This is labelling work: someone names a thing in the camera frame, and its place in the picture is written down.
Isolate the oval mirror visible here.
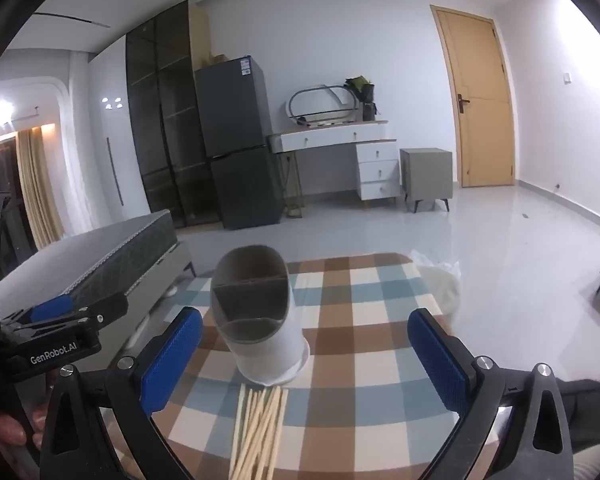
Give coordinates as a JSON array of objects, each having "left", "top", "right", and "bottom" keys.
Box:
[{"left": 286, "top": 84, "right": 358, "bottom": 126}]

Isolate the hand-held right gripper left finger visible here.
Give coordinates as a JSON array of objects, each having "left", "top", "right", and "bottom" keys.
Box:
[{"left": 40, "top": 306, "right": 204, "bottom": 480}]

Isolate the wrapped flower bouquet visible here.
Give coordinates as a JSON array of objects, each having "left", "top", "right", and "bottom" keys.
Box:
[{"left": 344, "top": 76, "right": 378, "bottom": 122}]

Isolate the person's left hand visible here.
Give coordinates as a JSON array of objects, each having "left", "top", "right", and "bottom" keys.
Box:
[{"left": 0, "top": 402, "right": 48, "bottom": 451}]

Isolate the grey mattress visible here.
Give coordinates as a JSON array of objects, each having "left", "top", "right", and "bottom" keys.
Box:
[{"left": 0, "top": 209, "right": 178, "bottom": 321}]

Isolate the checkered tablecloth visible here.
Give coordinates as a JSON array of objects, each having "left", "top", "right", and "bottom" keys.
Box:
[{"left": 107, "top": 252, "right": 461, "bottom": 480}]

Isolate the white and grey utensil holder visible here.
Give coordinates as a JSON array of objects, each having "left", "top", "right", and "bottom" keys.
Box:
[{"left": 210, "top": 245, "right": 311, "bottom": 387}]

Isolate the bundle of wooden chopsticks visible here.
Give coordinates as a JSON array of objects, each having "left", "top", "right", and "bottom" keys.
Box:
[{"left": 228, "top": 385, "right": 290, "bottom": 480}]

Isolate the dark grey refrigerator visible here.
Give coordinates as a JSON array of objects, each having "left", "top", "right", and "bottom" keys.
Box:
[{"left": 194, "top": 55, "right": 285, "bottom": 231}]

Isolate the gold metal stool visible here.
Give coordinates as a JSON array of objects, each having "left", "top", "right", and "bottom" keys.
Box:
[{"left": 279, "top": 152, "right": 306, "bottom": 218}]

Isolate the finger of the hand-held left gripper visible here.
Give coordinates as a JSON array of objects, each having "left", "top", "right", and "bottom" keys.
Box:
[
  {"left": 2, "top": 291, "right": 131, "bottom": 336},
  {"left": 27, "top": 295, "right": 76, "bottom": 323}
]

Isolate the yellow wooden door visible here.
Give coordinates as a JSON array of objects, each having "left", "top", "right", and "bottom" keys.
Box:
[{"left": 430, "top": 4, "right": 517, "bottom": 189}]

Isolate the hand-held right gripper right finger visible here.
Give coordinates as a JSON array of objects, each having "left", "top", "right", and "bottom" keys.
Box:
[{"left": 407, "top": 307, "right": 576, "bottom": 480}]

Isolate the white vanity desk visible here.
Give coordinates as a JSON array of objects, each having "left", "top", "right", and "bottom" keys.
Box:
[{"left": 266, "top": 120, "right": 400, "bottom": 211}]

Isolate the white wardrobe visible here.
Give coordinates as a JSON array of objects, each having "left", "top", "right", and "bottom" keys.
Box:
[{"left": 87, "top": 35, "right": 153, "bottom": 241}]

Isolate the dark glass cabinet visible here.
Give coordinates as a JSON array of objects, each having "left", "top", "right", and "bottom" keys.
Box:
[{"left": 125, "top": 0, "right": 216, "bottom": 228}]

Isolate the grey nightstand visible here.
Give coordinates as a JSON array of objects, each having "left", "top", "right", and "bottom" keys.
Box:
[{"left": 399, "top": 147, "right": 454, "bottom": 214}]

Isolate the dark cloth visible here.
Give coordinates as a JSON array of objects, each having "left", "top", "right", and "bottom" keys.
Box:
[{"left": 560, "top": 379, "right": 600, "bottom": 480}]

